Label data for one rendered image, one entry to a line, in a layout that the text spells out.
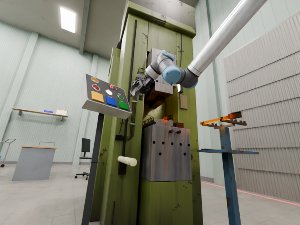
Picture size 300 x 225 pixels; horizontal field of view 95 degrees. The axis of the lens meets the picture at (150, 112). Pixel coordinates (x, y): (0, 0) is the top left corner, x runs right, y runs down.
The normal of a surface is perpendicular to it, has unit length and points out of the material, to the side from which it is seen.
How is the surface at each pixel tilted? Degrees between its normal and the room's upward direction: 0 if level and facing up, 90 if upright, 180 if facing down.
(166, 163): 90
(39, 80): 90
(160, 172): 90
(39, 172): 90
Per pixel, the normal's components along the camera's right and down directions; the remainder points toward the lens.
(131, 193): 0.36, -0.26
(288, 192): -0.87, -0.18
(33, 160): 0.55, -0.22
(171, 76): 0.18, 0.70
